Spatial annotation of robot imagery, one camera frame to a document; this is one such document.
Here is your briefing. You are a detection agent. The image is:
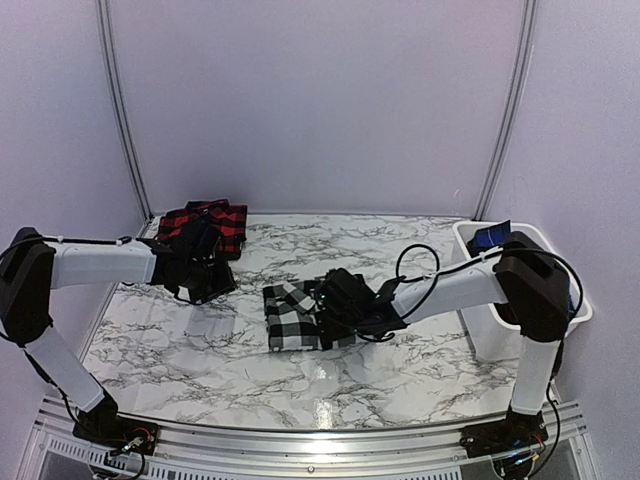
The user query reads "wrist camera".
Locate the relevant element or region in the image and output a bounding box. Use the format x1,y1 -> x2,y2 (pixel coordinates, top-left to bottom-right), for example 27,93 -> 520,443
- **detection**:
172,219 -> 221,261
315,268 -> 375,315

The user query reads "blue plaid shirt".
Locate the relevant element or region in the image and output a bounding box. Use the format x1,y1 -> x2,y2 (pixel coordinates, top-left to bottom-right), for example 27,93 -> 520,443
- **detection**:
466,220 -> 511,257

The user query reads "aluminium front frame rail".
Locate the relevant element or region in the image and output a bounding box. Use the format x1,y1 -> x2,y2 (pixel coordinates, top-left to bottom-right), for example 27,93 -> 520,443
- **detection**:
17,397 -> 603,479

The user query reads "aluminium corner post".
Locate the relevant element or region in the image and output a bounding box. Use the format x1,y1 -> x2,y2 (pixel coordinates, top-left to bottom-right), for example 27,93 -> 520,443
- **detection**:
472,0 -> 539,220
95,0 -> 153,221

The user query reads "right aluminium corner post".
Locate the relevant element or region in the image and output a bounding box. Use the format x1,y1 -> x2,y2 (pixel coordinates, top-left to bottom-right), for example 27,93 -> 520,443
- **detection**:
472,0 -> 539,220

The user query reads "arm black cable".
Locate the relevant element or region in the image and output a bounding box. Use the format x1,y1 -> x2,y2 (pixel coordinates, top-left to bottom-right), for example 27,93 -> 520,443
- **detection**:
0,234 -> 134,261
394,243 -> 586,321

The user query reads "black white plaid shirt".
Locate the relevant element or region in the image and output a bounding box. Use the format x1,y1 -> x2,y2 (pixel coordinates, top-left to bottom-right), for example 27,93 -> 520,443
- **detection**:
262,276 -> 357,353

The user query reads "red black plaid shirt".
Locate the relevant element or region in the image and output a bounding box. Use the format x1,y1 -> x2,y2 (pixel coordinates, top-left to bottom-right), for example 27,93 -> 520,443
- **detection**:
154,199 -> 248,261

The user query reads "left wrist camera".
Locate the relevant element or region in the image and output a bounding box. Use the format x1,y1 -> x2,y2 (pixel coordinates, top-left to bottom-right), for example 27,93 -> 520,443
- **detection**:
172,219 -> 221,261

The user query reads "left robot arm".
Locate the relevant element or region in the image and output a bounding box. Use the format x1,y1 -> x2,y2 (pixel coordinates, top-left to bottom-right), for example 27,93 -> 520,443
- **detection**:
1,227 -> 236,445

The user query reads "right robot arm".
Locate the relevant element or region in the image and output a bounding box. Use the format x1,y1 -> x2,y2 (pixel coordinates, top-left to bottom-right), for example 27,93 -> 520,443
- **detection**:
313,231 -> 578,448

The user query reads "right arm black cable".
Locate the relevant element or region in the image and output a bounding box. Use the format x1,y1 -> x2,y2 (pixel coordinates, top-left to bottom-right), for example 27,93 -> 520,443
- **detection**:
394,243 -> 586,321

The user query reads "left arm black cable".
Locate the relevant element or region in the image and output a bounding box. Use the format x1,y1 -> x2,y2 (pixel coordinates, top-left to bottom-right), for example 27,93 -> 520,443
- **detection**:
0,234 -> 134,261

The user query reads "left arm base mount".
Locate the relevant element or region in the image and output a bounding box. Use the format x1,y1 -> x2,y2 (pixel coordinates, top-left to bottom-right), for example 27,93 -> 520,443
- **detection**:
73,397 -> 159,455

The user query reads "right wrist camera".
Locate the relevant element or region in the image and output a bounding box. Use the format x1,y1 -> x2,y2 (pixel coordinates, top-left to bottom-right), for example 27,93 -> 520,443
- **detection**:
315,268 -> 375,315

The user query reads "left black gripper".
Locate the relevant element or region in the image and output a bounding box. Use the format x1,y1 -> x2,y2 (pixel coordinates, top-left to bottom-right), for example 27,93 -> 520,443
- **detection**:
182,257 -> 236,303

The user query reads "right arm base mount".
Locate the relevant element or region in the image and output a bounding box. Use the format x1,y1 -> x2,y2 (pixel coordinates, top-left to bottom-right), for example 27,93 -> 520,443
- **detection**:
459,407 -> 549,458

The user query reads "white plastic bin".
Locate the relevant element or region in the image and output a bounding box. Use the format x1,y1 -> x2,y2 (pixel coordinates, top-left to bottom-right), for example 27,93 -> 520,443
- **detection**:
452,220 -> 593,363

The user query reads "left aluminium corner post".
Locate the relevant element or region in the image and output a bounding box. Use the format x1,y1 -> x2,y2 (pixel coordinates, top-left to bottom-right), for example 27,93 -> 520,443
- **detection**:
95,0 -> 153,221

